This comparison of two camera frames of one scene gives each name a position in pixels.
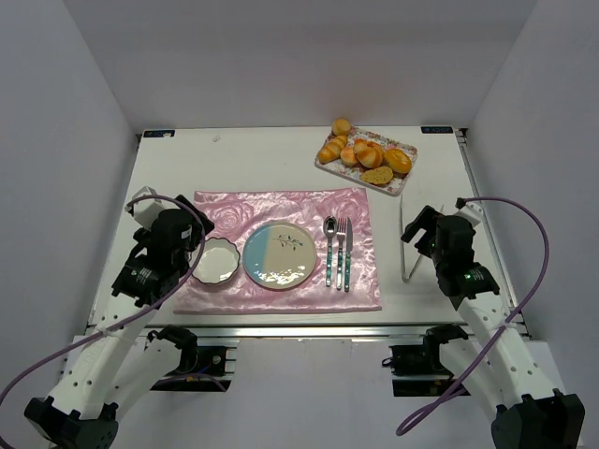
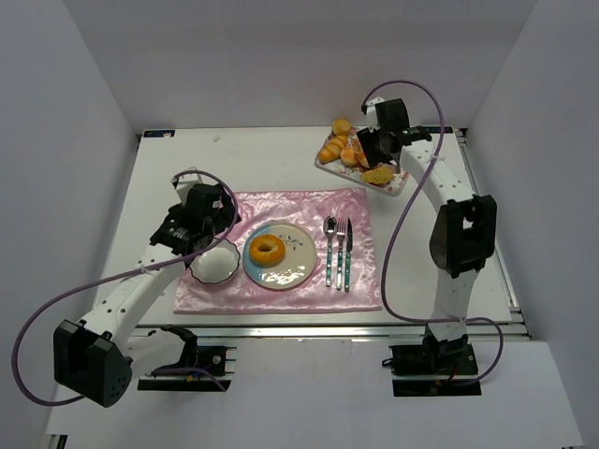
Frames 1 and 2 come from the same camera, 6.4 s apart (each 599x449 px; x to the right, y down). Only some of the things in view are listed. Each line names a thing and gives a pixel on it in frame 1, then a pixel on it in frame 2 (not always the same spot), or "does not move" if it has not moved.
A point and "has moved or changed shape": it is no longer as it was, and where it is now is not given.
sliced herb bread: [380, 175] does not move
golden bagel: [369, 154] has moved or changed shape
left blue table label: [159, 133] does not move
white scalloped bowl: [217, 260] does not move
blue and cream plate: [279, 255] does not move
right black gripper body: [418, 226] to [368, 146]
